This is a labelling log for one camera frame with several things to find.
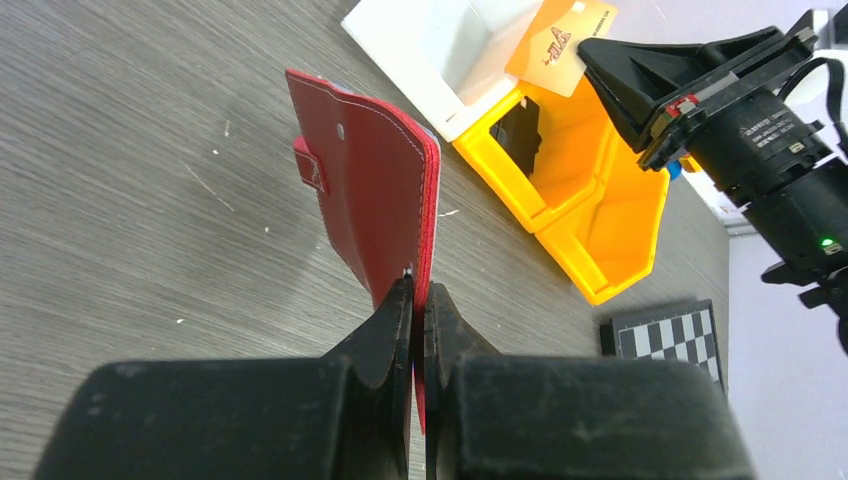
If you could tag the empty orange bin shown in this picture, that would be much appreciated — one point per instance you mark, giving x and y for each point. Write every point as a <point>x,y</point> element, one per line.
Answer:
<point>608,242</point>

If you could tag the black card in bin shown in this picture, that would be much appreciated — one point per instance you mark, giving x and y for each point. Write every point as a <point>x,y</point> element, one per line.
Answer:
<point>518,135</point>

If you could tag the orange bin with cards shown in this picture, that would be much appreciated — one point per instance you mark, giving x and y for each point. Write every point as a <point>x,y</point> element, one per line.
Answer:
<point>571,166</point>

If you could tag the blue yellow toy block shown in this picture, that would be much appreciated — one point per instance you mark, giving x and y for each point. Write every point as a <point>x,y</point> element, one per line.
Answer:
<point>684,164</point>

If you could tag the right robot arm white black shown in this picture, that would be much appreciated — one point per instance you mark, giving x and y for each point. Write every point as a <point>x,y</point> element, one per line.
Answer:
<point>811,241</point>

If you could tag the black white checkerboard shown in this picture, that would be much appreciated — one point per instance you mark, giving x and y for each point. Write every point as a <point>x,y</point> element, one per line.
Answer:
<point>684,332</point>

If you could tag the orange gold credit card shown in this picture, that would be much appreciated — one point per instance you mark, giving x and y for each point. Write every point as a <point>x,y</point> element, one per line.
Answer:
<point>546,55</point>

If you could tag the red card holder wallet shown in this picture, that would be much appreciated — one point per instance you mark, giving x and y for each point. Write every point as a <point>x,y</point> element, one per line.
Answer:
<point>376,174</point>

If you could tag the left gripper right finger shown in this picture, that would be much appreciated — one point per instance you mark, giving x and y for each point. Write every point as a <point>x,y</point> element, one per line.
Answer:
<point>495,416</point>

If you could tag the white plastic bin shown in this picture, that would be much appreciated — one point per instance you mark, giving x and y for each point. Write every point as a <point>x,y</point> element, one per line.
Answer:
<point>447,57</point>

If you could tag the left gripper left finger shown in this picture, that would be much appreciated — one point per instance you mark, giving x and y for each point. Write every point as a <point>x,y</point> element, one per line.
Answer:
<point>342,415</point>

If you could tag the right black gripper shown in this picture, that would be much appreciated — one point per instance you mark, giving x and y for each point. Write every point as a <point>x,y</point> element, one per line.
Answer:
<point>722,102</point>

